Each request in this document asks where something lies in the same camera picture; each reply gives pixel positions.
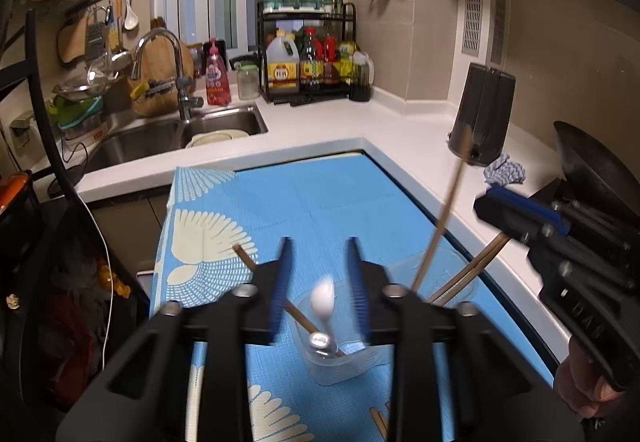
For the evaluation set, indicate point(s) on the hanging wooden cutting board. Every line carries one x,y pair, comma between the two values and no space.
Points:
72,44

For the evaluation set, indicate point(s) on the row of green-lidded spice jars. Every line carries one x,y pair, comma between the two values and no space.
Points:
300,1

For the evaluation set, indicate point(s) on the white ladle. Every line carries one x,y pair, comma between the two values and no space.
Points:
131,20

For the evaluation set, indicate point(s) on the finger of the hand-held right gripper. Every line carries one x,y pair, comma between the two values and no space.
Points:
505,219
525,208

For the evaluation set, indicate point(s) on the stainless steel bowl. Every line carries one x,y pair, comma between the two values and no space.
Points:
80,89

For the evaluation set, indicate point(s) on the blue bird-print table mat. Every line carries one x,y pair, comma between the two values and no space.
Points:
310,202

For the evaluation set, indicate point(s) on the black metal shelf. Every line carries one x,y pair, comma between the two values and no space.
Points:
42,96

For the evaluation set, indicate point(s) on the white plastic spoon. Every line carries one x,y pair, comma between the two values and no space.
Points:
322,299

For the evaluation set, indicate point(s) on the green colander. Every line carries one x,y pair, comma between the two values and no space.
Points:
75,111

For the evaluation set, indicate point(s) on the metal ladle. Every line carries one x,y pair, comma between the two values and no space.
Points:
119,59

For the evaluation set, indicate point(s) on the black wok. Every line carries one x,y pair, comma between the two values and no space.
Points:
590,166

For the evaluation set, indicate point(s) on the chrome faucet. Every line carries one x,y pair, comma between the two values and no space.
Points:
175,51

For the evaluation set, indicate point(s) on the yellow black dish brush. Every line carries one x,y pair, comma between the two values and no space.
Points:
155,86

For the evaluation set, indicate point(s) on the wall vent grille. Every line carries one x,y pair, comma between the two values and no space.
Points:
499,24
472,16

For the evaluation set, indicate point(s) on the large oil jug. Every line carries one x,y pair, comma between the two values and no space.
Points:
281,69

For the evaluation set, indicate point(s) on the yellow-green condiment bottle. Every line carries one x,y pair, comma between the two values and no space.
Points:
347,61

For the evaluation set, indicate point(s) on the dark soy sauce bottle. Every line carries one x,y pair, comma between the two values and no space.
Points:
311,66

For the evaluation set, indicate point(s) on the white plates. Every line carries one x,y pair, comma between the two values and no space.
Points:
215,138

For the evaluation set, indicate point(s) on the yellow hanging utensil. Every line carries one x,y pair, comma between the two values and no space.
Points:
116,34

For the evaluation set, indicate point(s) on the wooden chopstick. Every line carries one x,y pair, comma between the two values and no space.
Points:
475,264
484,268
384,417
445,207
377,423

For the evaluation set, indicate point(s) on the person's right hand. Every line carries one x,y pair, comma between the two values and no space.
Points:
580,387

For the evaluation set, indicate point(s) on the metal grater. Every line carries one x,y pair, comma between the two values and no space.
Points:
94,40

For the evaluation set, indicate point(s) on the white-lidded oil dispenser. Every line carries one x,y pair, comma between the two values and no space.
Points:
361,86

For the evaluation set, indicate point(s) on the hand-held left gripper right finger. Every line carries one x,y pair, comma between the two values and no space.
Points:
357,287

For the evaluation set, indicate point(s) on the stainless steel sink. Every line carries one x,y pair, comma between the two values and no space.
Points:
140,141

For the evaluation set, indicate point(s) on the clear plastic cup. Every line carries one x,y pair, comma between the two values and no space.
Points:
350,367
452,262

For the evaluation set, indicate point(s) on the glass jar green lid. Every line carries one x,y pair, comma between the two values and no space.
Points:
247,84

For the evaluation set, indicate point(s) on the red-label sauce bottle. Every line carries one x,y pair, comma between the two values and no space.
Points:
330,64

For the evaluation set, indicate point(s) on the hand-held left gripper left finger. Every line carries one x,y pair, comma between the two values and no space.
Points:
280,287

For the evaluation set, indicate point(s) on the pink dish soap bottle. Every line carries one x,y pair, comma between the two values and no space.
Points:
218,81

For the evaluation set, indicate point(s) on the black condiment rack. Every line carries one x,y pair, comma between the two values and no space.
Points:
295,13

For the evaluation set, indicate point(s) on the orange clay pot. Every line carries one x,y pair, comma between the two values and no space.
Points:
12,184

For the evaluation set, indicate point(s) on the round wooden cutting board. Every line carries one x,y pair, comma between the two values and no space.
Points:
157,66

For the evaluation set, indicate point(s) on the blue checkered rag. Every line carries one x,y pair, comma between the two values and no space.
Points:
507,170

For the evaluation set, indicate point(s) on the black knife block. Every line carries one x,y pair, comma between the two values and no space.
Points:
487,111

